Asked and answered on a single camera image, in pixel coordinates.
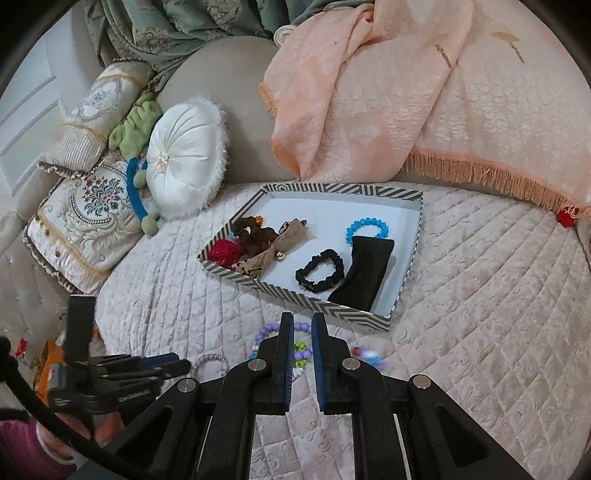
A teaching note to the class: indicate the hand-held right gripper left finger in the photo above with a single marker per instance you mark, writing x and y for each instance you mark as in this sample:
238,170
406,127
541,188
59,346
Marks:
288,369

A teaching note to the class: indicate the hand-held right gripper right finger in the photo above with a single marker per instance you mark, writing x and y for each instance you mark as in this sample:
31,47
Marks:
317,369

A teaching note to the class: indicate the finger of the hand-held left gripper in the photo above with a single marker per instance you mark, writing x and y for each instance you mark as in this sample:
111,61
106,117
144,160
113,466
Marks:
171,370
147,361

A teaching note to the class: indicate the black scrunchie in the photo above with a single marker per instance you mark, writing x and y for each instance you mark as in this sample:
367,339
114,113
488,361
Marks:
302,277

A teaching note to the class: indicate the black fabric pouch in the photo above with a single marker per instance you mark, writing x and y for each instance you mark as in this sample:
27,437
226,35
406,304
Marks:
364,277

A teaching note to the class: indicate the shiny red bow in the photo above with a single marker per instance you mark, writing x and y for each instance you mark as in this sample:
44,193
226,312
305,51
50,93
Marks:
226,251

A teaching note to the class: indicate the leopard print bow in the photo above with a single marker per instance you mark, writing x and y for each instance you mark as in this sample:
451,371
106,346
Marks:
286,237

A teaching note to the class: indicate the brown scrunchie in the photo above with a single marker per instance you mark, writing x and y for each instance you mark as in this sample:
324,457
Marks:
258,237

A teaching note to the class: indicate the striped cardboard box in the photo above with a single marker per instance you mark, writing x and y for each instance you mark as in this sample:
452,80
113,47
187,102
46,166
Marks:
318,217

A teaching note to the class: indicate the person's left forearm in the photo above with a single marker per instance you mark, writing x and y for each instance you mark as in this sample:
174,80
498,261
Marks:
18,443

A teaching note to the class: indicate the person's left hand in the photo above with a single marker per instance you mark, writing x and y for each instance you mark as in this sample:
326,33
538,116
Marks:
108,427

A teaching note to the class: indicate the orange packet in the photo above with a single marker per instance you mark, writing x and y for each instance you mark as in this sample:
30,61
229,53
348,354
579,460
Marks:
48,364

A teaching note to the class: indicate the floral embroidered cushion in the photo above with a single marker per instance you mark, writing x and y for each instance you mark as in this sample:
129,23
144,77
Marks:
92,221

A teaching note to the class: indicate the quilted cream bedspread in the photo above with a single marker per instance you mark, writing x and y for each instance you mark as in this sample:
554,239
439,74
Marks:
461,300

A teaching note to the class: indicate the round white satin pillow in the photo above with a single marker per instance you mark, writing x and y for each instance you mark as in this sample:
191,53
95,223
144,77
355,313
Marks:
184,157

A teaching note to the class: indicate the green and blue plush toy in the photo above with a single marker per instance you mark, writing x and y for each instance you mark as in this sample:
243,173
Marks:
134,129

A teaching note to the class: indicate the cream striped bolster cushion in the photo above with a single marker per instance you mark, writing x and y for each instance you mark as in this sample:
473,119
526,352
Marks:
92,115

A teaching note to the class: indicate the white panelled door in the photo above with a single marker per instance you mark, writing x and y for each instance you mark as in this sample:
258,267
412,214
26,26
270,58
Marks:
27,115

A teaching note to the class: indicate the peach fringed blanket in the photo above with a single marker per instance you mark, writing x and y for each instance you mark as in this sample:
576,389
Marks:
392,92

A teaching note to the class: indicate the beige upholstered headboard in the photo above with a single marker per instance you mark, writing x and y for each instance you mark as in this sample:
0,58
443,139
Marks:
221,78

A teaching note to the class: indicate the small red ornament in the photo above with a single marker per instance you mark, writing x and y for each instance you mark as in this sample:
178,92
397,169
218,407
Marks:
565,217

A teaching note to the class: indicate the green patterned curtain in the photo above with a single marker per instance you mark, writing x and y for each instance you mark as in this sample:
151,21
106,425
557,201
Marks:
184,27

